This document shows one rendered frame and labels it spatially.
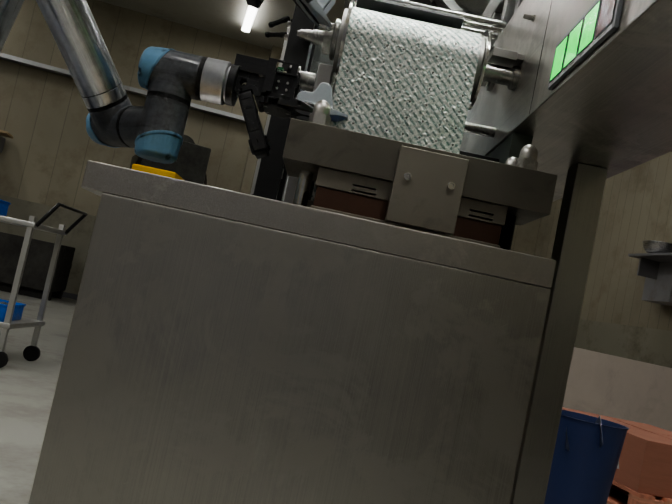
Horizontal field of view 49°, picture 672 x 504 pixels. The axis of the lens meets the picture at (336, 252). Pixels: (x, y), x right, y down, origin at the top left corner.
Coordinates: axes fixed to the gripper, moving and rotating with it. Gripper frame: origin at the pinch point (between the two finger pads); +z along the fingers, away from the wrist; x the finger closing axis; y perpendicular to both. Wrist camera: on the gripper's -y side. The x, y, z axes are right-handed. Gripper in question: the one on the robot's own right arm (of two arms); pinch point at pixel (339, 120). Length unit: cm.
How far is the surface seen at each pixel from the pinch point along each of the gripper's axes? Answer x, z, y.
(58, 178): 991, -427, 64
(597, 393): 587, 280, -64
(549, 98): -19.7, 30.2, 5.0
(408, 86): -0.2, 10.5, 8.3
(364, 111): -0.2, 3.9, 2.4
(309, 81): 7.9, -7.2, 7.8
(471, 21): 31, 23, 35
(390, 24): 0.4, 5.2, 18.7
